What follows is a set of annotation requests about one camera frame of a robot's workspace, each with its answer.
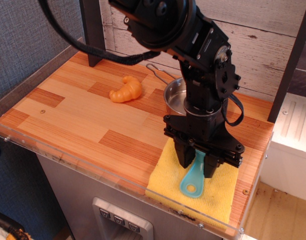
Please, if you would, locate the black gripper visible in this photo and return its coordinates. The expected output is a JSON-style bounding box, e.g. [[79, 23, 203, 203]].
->
[[163, 99, 245, 178]]

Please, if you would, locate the teal brush with white bristles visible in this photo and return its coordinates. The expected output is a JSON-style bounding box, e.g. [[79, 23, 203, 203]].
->
[[180, 150, 205, 198]]

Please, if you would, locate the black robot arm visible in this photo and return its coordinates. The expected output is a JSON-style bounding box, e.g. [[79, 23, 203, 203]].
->
[[110, 0, 245, 178]]

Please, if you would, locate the yellow cloth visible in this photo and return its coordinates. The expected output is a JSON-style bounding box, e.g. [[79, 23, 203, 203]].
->
[[145, 138, 238, 229]]

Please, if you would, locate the stainless steel saucepan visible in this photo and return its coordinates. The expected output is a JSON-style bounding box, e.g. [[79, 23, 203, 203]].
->
[[146, 63, 186, 116]]

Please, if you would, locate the orange toy croissant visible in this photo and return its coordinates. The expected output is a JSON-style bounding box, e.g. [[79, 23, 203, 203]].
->
[[109, 75, 142, 103]]

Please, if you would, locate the silver dispenser button panel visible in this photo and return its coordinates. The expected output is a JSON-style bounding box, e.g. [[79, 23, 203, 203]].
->
[[92, 197, 154, 240]]

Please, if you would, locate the orange object bottom left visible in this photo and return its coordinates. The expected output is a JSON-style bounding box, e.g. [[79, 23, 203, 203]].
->
[[6, 229, 32, 240]]

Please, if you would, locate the clear acrylic guard rail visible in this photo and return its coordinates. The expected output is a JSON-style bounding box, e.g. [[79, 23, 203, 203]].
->
[[0, 117, 272, 240]]

